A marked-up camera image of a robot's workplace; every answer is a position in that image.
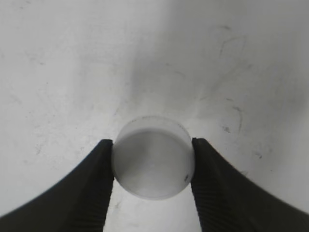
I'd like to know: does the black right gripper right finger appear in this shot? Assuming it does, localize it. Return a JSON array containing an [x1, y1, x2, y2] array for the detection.
[[192, 138, 309, 232]]

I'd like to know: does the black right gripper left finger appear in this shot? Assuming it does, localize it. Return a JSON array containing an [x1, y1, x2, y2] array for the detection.
[[0, 140, 113, 232]]

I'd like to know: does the white round bottle cap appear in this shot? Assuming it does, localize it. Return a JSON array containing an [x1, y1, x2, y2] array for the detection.
[[112, 116, 195, 200]]

